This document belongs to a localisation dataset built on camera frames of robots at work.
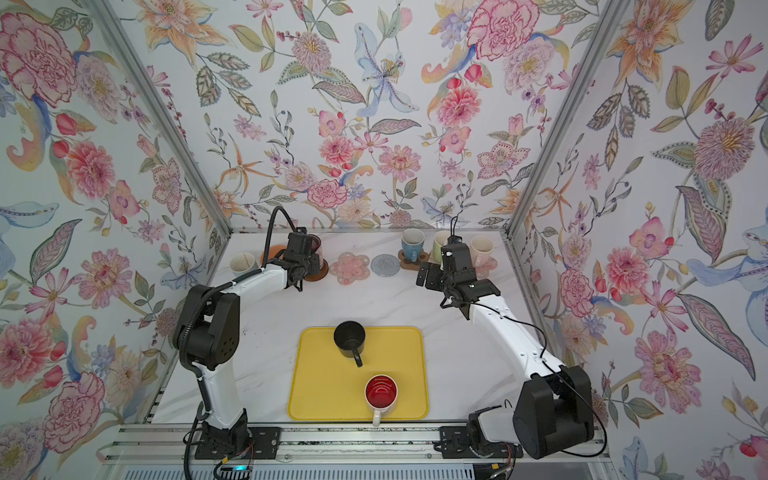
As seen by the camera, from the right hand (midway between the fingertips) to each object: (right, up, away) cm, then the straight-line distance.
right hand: (434, 270), depth 85 cm
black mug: (-24, -19, 0) cm, 31 cm away
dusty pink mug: (-33, +6, -1) cm, 34 cm away
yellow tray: (-31, -32, -1) cm, 45 cm away
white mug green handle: (+5, +10, +20) cm, 23 cm away
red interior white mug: (-15, -33, -5) cm, 37 cm away
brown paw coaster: (-4, +1, +25) cm, 25 cm away
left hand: (-38, +3, +15) cm, 41 cm away
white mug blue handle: (-4, +10, +19) cm, 22 cm away
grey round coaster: (-14, +1, +25) cm, 28 cm away
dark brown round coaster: (-36, -2, +22) cm, 42 cm away
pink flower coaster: (-27, 0, +25) cm, 36 cm away
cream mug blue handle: (-62, +2, +15) cm, 64 cm away
